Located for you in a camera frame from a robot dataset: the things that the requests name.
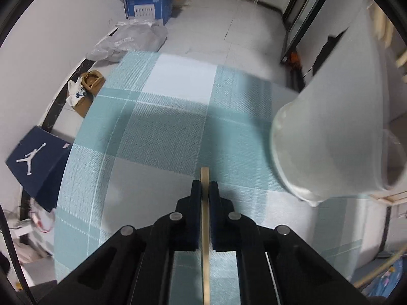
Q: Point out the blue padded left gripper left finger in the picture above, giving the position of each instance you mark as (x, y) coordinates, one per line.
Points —
(194, 214)

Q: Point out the tan shoe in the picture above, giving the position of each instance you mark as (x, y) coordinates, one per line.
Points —
(92, 81)
(78, 98)

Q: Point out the orange object on floor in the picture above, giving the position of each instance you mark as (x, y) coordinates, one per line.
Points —
(294, 60)

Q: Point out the grey plastic mailer bag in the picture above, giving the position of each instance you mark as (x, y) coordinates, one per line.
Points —
(131, 35)

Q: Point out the black framed glass door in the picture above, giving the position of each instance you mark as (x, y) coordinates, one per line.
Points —
(297, 18)

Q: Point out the teal plaid placemat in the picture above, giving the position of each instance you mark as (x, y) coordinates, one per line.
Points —
(156, 122)

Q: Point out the white utensil holder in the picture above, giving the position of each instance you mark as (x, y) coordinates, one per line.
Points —
(342, 135)

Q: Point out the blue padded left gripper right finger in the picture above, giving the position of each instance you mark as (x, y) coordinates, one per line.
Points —
(216, 216)

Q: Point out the navy Jordan shoe box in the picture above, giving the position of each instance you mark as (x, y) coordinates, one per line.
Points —
(38, 162)

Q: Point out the black hanging jacket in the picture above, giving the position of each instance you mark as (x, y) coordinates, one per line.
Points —
(326, 50)

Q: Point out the wooden chopstick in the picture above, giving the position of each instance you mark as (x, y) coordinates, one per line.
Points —
(205, 235)

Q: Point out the blue cardboard box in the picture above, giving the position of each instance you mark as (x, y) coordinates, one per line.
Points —
(160, 10)

